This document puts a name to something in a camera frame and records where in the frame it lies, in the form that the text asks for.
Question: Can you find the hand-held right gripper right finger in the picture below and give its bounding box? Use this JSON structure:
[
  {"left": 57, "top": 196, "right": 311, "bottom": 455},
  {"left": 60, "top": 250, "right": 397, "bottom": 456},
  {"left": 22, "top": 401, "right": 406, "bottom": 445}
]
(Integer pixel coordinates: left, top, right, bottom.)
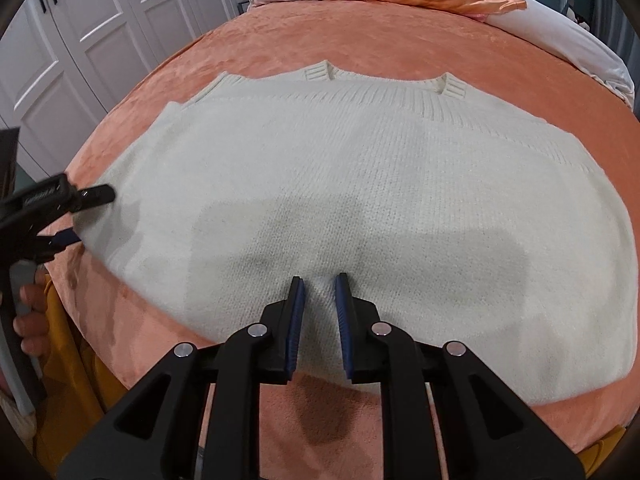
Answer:
[{"left": 334, "top": 272, "right": 586, "bottom": 480}]

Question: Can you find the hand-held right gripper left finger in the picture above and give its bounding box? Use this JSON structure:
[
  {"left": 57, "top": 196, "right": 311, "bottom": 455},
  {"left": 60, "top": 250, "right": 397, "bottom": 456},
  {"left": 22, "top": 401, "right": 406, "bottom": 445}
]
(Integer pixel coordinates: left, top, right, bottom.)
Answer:
[{"left": 57, "top": 276, "right": 307, "bottom": 480}]

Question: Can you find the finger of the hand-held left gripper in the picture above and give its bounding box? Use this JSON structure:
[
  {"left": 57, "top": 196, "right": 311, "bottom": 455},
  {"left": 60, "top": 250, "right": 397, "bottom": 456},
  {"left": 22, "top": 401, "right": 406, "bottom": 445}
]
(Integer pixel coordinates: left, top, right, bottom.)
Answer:
[
  {"left": 65, "top": 185, "right": 117, "bottom": 213},
  {"left": 37, "top": 230, "right": 81, "bottom": 260}
]

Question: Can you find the cream knit cardigan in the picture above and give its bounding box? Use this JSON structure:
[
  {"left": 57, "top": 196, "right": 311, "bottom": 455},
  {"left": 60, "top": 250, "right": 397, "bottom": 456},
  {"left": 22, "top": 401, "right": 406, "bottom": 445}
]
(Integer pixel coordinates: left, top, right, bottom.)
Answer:
[{"left": 82, "top": 60, "right": 640, "bottom": 408}]

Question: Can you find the person's left hand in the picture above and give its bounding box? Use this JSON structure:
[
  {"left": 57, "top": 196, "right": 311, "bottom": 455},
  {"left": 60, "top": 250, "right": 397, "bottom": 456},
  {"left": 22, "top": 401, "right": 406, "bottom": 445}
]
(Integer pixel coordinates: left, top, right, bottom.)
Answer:
[{"left": 11, "top": 283, "right": 52, "bottom": 358}]

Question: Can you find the person's yellow clothing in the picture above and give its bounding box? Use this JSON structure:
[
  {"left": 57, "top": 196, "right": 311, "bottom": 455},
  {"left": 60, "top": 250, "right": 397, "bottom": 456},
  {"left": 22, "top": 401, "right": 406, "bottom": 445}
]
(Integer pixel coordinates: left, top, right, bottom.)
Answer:
[{"left": 30, "top": 275, "right": 132, "bottom": 480}]

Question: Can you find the white panelled wardrobe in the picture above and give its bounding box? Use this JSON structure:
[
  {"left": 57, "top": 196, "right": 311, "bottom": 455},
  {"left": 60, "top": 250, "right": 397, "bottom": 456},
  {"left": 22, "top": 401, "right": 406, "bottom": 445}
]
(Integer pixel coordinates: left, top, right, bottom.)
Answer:
[{"left": 0, "top": 0, "right": 257, "bottom": 183}]

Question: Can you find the orange plush blanket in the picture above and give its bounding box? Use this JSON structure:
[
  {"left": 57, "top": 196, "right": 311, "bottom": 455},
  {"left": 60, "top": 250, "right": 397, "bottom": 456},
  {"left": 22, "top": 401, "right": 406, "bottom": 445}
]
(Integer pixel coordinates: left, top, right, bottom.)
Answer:
[{"left": 37, "top": 0, "right": 640, "bottom": 461}]

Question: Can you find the white pillow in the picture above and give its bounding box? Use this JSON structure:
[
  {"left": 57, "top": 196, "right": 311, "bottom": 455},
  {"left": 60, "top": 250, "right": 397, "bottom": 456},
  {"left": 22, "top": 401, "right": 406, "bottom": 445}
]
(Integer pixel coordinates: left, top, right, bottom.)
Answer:
[{"left": 247, "top": 0, "right": 636, "bottom": 107}]

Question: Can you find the grey-blue curtain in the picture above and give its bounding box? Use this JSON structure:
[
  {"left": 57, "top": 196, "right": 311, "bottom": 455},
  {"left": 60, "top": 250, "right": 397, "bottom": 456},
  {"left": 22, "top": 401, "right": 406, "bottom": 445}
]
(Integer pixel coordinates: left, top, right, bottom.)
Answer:
[{"left": 590, "top": 0, "right": 640, "bottom": 121}]

